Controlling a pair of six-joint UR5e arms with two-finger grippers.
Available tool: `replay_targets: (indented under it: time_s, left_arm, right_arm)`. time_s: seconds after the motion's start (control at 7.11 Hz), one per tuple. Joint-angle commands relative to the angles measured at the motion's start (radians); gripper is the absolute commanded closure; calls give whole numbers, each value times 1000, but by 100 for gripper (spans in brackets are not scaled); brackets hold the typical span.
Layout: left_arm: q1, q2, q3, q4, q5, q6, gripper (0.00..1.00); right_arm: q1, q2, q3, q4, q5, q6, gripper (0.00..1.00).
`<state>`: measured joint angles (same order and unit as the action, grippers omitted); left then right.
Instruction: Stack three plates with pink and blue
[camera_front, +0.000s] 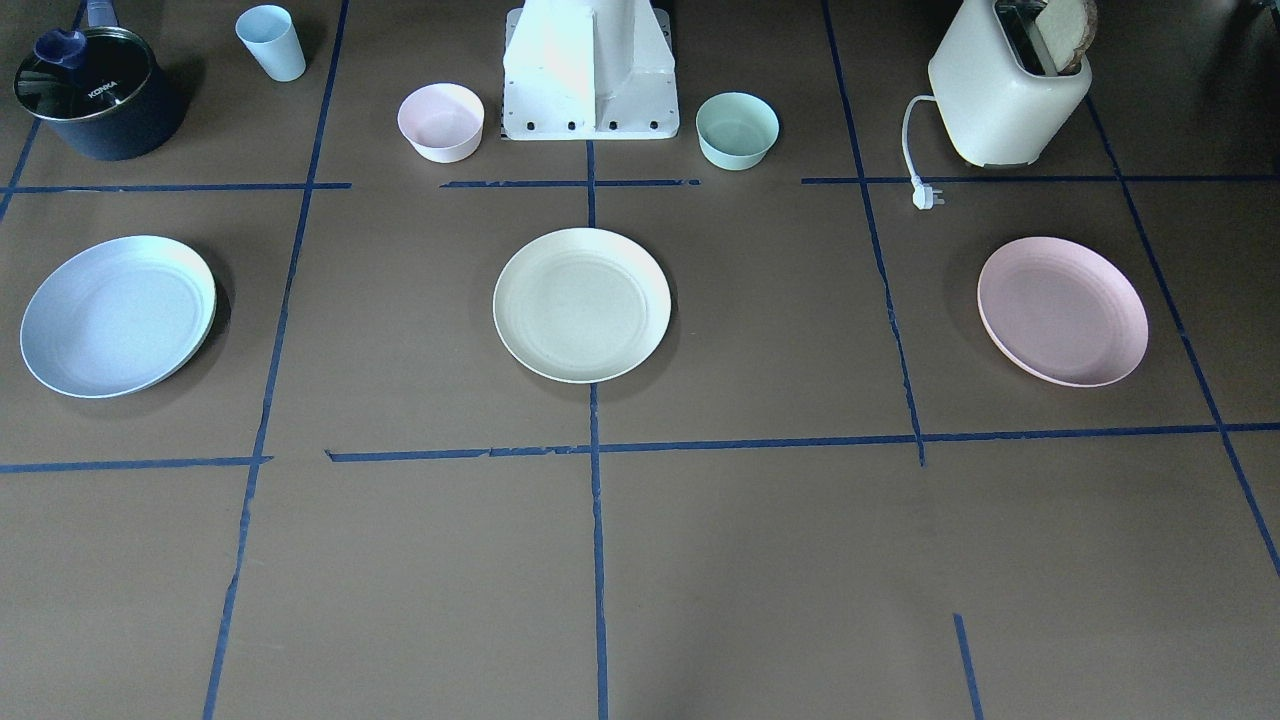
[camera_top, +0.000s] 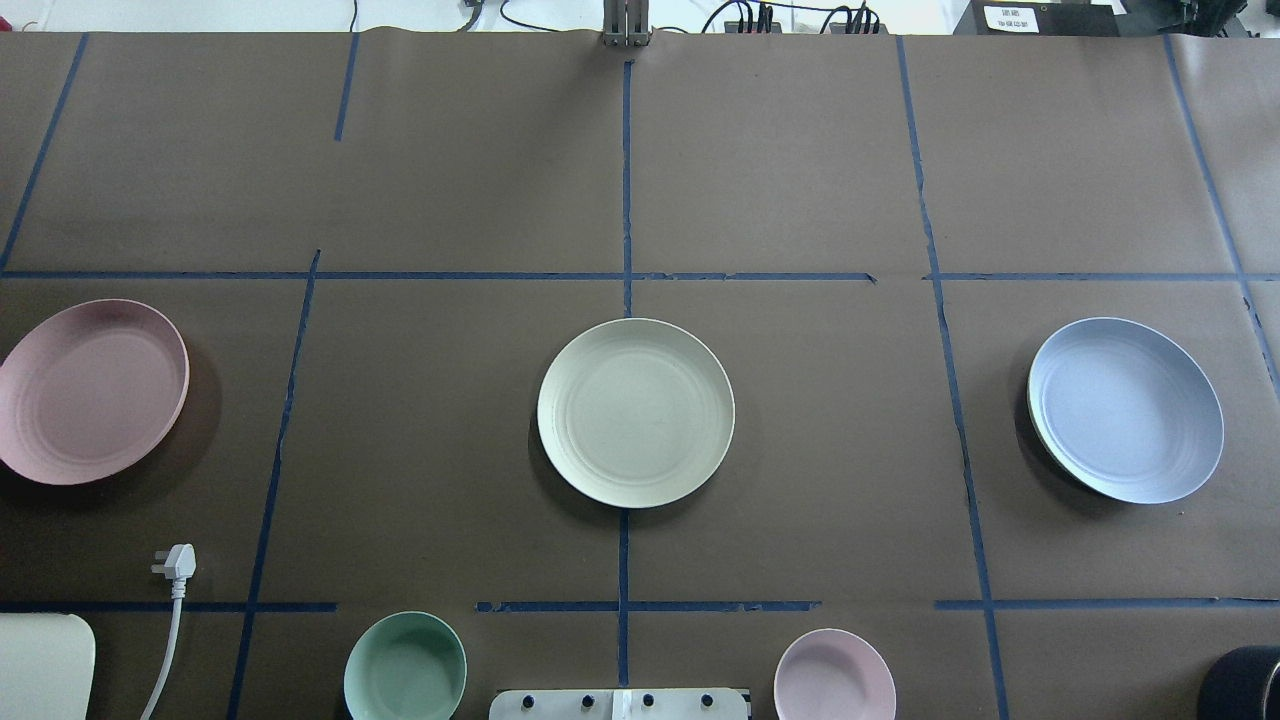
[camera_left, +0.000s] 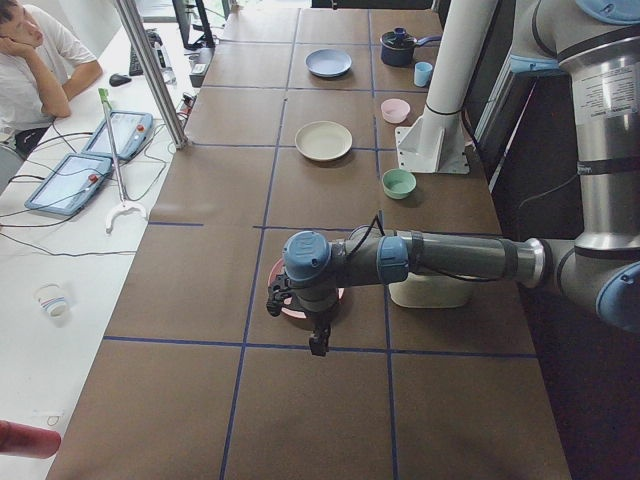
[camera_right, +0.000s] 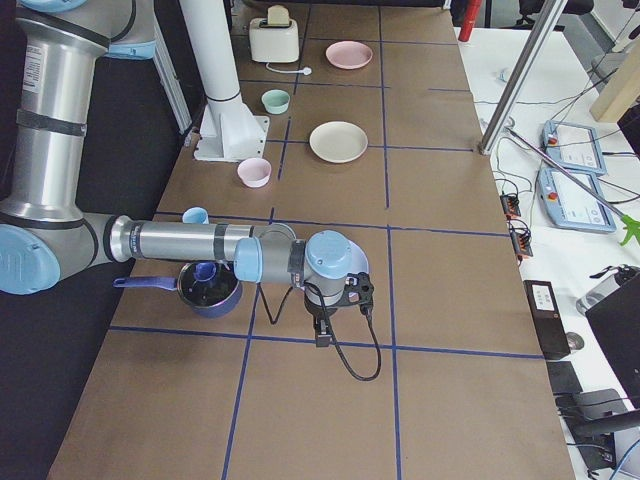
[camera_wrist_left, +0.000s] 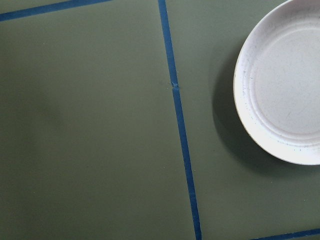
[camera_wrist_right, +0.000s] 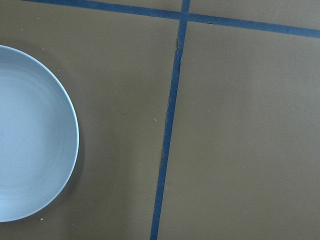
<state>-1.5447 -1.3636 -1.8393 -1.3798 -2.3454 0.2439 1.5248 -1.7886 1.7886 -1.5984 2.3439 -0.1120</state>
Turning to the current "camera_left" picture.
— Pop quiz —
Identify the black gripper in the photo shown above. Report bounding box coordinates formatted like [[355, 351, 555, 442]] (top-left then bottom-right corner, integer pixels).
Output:
[[298, 294, 339, 356]]

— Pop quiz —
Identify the near blue teach pendant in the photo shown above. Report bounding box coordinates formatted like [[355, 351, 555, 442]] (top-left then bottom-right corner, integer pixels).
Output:
[[24, 153, 112, 217]]

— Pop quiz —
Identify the black monitor stand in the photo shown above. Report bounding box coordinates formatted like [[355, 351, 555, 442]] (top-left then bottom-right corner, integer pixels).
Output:
[[172, 0, 215, 51]]

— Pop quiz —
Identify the light blue cup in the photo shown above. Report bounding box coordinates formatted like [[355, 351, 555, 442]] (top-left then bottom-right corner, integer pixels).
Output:
[[413, 61, 433, 87]]

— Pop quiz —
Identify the black keyboard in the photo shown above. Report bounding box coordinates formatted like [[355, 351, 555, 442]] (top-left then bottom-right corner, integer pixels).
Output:
[[128, 47, 144, 77]]

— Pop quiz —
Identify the aluminium frame post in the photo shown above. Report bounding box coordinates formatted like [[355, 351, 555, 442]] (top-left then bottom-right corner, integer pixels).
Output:
[[114, 0, 188, 150]]

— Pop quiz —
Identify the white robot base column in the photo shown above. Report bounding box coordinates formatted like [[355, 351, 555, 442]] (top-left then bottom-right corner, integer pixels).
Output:
[[396, 0, 498, 175]]

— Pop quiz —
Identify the red cylinder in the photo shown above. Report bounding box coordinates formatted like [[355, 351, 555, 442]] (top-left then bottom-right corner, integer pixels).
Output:
[[1, 420, 62, 459]]

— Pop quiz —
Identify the cream plate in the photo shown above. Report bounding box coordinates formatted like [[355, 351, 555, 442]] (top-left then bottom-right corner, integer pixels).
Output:
[[294, 121, 353, 162]]

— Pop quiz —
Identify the blue teach pendant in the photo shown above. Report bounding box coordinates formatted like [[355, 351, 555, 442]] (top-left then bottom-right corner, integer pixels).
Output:
[[24, 153, 112, 217], [82, 110, 154, 162]]

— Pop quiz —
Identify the seated person white shirt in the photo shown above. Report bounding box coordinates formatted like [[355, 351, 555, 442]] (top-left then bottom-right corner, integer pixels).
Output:
[[1, 1, 103, 133]]

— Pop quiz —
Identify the pink plate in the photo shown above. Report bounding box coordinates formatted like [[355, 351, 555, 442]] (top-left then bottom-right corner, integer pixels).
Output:
[[267, 259, 346, 321]]

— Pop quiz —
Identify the far blue teach pendant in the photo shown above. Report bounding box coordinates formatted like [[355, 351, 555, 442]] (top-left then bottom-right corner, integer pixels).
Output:
[[82, 110, 154, 162]]

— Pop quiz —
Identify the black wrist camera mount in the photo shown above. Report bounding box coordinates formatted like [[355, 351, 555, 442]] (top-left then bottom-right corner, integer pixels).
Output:
[[266, 273, 293, 317]]

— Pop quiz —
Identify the blue plate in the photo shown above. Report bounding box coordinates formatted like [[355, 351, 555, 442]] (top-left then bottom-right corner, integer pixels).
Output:
[[305, 49, 352, 78]]

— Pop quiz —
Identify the cream rectangular container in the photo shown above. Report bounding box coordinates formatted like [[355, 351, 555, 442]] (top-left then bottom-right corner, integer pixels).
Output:
[[389, 273, 474, 309]]

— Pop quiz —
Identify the dark blue pot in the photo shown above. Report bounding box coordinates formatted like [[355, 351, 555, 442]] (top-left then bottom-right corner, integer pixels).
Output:
[[380, 27, 442, 67]]

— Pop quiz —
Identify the pink bowl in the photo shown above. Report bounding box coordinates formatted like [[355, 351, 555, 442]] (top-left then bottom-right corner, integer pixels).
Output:
[[380, 98, 411, 124]]

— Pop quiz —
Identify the black computer mouse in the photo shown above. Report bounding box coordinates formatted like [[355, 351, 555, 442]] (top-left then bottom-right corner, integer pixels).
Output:
[[109, 74, 132, 87]]

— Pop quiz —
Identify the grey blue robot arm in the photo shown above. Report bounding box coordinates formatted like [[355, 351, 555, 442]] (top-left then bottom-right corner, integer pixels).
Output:
[[266, 1, 639, 356]]

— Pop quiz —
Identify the white grabber stick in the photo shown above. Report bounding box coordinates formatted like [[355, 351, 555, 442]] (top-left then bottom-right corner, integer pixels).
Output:
[[98, 88, 148, 235]]

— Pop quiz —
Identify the green bowl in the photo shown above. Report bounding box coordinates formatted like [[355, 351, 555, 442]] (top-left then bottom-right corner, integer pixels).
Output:
[[382, 168, 417, 200]]

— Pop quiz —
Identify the paper cup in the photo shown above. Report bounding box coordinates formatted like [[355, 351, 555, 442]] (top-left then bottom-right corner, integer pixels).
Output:
[[33, 283, 71, 326]]

